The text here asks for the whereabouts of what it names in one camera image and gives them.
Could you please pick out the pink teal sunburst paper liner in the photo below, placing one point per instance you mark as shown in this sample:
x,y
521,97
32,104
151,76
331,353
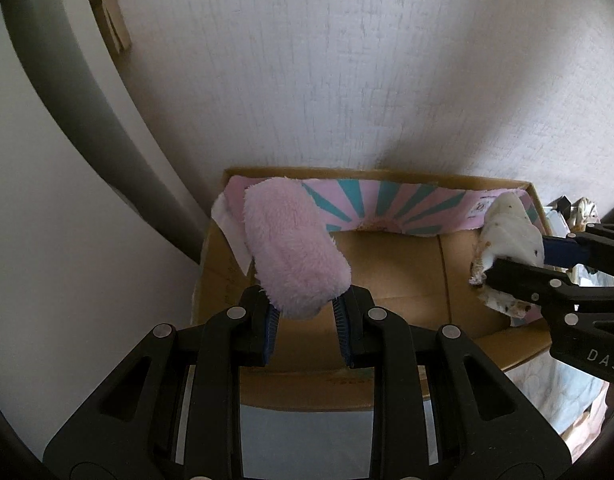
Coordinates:
x,y
362,204

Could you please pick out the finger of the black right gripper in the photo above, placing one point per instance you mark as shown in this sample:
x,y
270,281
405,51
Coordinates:
x,y
594,248
527,279

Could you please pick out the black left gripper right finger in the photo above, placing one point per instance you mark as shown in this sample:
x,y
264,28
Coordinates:
x,y
442,409

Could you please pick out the dark grey curved pole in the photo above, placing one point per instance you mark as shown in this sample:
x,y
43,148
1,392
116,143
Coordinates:
x,y
82,181

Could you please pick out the wooden wall trim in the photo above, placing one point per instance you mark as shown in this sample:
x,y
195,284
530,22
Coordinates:
x,y
111,24

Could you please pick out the brown cardboard box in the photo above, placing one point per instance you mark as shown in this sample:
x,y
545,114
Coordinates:
x,y
425,280

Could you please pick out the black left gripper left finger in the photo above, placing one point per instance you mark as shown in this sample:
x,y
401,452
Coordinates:
x,y
171,408

